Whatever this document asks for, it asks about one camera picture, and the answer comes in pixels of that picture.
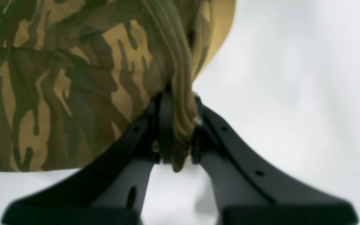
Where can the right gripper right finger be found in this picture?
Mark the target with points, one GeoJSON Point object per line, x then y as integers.
{"type": "Point", "coordinates": [248, 190]}

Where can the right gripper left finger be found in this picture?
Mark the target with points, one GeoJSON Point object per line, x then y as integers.
{"type": "Point", "coordinates": [111, 190]}

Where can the camouflage t-shirt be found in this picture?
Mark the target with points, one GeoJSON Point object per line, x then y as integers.
{"type": "Point", "coordinates": [75, 74]}

